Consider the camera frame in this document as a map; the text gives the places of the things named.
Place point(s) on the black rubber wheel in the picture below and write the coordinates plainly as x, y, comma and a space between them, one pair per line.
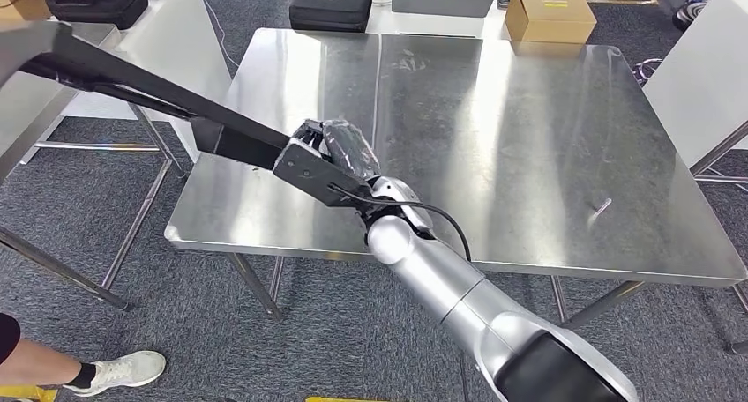
689, 15

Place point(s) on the yellow floor tape square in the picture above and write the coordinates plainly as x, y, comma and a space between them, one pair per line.
29, 394

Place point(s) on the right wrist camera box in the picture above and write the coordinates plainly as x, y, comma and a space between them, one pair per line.
304, 168

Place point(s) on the white divider panel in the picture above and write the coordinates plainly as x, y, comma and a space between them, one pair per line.
701, 72
169, 66

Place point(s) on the stainless steel table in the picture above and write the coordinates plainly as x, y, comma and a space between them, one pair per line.
526, 154
29, 131
719, 154

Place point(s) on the black plastic plate bracket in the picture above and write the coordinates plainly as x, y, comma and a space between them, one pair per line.
239, 145

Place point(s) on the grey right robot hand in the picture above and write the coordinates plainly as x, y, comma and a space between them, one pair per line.
350, 148

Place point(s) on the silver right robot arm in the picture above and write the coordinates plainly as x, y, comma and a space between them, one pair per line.
432, 271

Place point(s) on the person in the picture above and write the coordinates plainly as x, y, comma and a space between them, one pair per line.
123, 370

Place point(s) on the black carry case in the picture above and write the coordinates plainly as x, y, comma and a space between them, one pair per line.
330, 8
93, 2

